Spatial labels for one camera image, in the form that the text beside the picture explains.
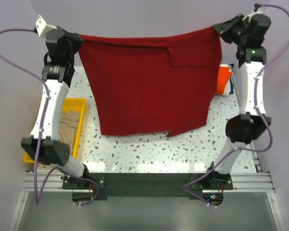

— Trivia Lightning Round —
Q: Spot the beige t shirt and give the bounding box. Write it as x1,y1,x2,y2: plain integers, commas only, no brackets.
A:
59,110,80,153

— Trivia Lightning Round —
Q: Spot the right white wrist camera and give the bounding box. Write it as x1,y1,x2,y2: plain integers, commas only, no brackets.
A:
245,3,263,21

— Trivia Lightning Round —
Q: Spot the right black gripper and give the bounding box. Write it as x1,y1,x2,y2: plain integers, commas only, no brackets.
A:
212,13,248,46

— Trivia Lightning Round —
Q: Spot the aluminium frame rail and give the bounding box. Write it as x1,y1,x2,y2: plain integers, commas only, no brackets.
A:
21,171,275,193

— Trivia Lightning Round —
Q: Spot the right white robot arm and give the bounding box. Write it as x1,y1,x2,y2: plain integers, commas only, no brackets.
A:
205,13,272,189

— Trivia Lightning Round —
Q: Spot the yellow plastic tray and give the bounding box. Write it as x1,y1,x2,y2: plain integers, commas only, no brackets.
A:
23,97,87,164

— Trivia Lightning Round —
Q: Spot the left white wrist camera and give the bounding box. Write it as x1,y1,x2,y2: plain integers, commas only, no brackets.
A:
35,15,57,39

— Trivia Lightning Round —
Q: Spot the folded white t shirt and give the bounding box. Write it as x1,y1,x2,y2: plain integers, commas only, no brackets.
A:
220,63,234,97

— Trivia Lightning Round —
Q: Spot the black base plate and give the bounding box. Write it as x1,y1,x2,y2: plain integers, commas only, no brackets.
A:
61,173,234,202

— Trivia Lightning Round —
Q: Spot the folded orange t shirt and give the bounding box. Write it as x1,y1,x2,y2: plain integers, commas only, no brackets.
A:
216,66,233,95

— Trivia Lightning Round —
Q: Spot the dark red t shirt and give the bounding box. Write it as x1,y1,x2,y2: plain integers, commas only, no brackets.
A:
79,27,222,137

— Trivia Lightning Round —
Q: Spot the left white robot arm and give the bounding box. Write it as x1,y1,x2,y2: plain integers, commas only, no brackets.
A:
21,28,90,189

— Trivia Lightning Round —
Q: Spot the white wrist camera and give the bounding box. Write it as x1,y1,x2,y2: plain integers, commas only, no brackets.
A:
245,3,263,21
35,15,57,39

